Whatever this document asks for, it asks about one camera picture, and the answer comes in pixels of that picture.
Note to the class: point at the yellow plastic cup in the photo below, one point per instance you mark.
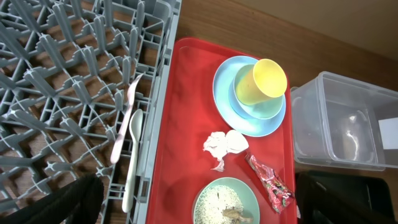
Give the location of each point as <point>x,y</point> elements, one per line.
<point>263,81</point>

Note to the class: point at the green bowl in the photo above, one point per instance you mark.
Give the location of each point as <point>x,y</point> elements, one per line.
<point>249,200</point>

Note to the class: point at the grey dishwasher rack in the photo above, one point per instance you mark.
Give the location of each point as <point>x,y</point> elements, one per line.
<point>66,67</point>

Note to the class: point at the white plastic fork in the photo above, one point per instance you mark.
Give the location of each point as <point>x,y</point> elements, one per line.
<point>118,145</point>

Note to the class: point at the rice and food scraps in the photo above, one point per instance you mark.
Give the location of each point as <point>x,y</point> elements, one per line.
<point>219,204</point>

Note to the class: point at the red snack wrapper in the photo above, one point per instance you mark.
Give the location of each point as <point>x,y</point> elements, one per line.
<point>279,194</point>

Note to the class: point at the black tray bin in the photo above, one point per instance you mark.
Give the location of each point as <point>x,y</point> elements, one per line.
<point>324,197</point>

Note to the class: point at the white napkin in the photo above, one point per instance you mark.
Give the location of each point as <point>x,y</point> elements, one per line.
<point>219,144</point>

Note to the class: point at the light blue bowl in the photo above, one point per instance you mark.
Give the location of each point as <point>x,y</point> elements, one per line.
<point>263,110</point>

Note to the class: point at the clear plastic bin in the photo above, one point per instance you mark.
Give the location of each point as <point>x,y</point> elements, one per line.
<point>343,122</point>

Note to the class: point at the light blue plate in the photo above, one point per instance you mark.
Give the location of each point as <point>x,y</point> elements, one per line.
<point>222,79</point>

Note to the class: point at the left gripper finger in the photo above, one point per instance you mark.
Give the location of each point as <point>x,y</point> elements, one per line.
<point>79,202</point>

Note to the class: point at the white plastic spoon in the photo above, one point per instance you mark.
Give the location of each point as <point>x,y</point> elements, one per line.
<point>135,129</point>

